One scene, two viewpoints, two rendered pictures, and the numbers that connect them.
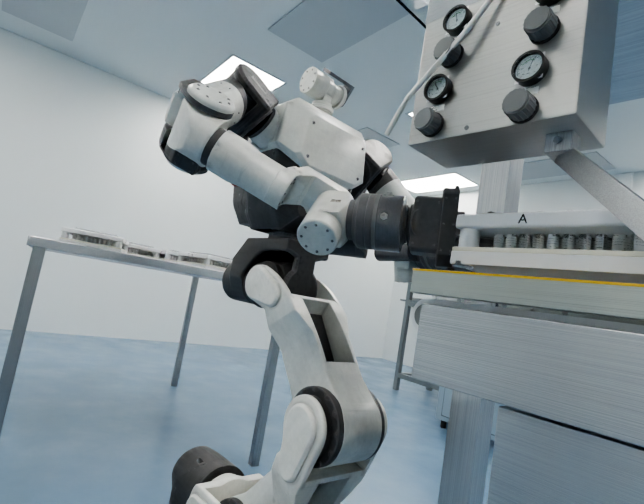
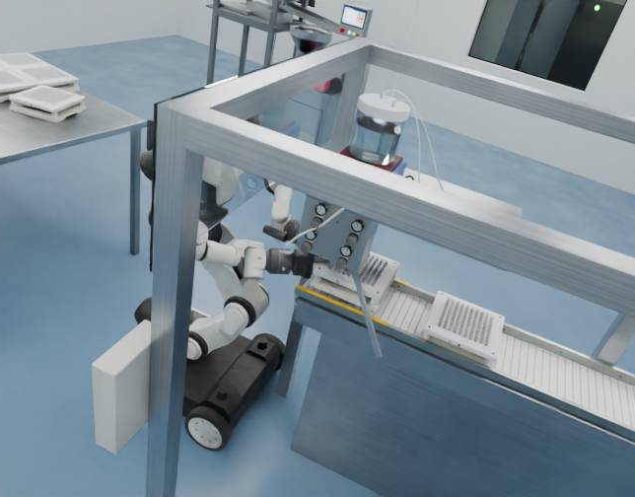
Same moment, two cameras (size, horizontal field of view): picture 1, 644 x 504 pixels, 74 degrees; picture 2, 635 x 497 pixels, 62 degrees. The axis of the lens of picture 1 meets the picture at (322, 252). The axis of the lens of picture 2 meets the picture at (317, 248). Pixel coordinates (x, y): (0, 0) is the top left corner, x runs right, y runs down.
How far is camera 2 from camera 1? 1.46 m
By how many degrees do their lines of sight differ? 50
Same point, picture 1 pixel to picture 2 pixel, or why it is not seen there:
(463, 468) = not seen: hidden behind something
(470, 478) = not seen: hidden behind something
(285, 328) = (215, 268)
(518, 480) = (326, 345)
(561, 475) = (339, 346)
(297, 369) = (225, 286)
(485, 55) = (331, 231)
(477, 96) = (326, 246)
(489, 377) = (321, 327)
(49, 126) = not seen: outside the picture
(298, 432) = (235, 319)
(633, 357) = (360, 331)
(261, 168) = (227, 258)
